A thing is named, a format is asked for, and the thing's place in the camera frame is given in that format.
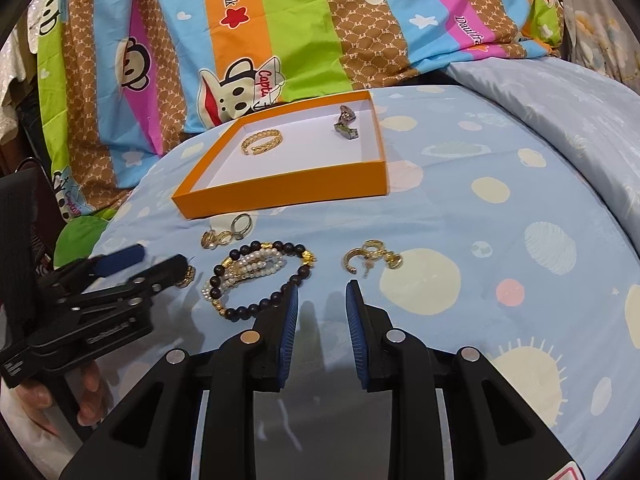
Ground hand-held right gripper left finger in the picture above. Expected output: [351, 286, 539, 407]
[60, 284, 300, 480]

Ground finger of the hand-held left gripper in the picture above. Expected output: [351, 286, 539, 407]
[65, 255, 190, 312]
[50, 244, 147, 293]

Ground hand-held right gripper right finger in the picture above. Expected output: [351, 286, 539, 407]
[345, 280, 576, 480]

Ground gold wristwatch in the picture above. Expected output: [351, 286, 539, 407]
[176, 260, 198, 290]

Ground black bead bracelet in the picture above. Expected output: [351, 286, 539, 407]
[209, 241, 317, 321]

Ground gold pearl earrings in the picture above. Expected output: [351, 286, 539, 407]
[201, 229, 236, 251]

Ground gold hoop earring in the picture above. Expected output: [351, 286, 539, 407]
[342, 247, 373, 277]
[365, 240, 403, 270]

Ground white pearl bracelet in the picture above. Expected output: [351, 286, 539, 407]
[201, 252, 286, 297]

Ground orange shallow box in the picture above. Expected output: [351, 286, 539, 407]
[171, 91, 390, 220]

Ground gold chain bracelet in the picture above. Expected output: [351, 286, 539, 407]
[241, 130, 284, 157]

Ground silver metal clip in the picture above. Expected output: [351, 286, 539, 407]
[334, 105, 362, 142]

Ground person's left hand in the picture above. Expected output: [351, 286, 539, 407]
[15, 360, 109, 441]

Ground green cushion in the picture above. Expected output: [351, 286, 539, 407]
[54, 217, 118, 268]

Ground blue planet print bedsheet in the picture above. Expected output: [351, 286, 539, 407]
[65, 82, 640, 480]

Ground white lace garment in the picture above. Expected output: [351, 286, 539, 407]
[0, 10, 41, 131]

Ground striped cartoon monkey blanket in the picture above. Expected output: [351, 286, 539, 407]
[37, 0, 568, 221]

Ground pale blue quilt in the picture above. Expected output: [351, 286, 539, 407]
[445, 55, 640, 246]

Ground floral cloth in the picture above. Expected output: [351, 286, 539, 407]
[560, 0, 640, 86]

